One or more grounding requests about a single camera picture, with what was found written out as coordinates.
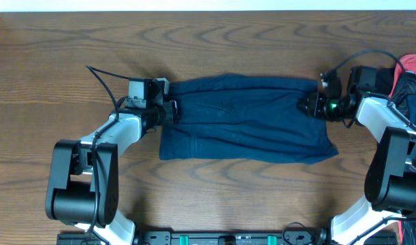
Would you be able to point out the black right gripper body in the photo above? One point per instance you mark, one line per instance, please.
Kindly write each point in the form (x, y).
(328, 109)

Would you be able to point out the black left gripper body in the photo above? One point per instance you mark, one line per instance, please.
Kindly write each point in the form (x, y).
(161, 116)

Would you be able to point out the dark navy blue shorts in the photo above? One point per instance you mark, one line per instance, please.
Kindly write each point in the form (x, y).
(245, 117)

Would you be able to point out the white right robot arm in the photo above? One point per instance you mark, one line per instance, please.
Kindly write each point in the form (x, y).
(390, 184)

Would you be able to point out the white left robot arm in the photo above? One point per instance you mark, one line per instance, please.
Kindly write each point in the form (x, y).
(83, 188)

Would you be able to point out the black patterned garment in pile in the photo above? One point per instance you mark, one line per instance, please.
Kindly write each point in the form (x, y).
(406, 100)

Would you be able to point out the red cloth in pile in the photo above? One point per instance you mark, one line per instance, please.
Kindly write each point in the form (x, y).
(409, 63)

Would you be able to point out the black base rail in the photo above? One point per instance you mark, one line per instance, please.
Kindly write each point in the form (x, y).
(167, 238)

